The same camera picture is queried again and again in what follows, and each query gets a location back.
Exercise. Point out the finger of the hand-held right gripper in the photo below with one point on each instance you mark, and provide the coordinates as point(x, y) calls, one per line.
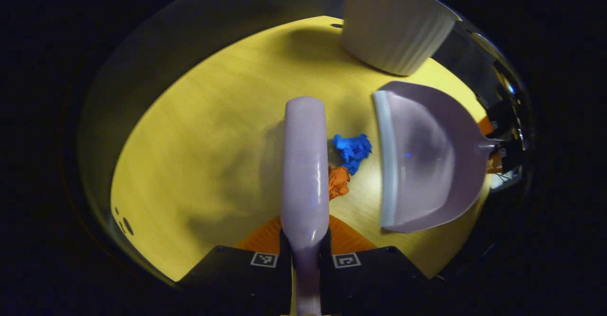
point(495, 163)
point(485, 126)

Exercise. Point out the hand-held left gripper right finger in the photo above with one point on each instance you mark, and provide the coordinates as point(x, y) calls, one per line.
point(365, 283)

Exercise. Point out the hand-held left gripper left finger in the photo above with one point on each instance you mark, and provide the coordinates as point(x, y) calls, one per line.
point(237, 283)

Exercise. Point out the pink dustpan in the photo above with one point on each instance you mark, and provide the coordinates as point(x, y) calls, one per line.
point(427, 164)

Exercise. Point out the orange paper trash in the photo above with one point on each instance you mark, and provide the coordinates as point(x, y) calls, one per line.
point(337, 183)

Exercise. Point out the small pink broom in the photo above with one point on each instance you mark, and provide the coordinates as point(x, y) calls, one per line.
point(306, 164)

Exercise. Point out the blue paper trash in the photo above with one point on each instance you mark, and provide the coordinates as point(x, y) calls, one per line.
point(353, 150)

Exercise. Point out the white ribbed garbage bin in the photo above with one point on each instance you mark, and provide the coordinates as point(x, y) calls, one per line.
point(393, 26)

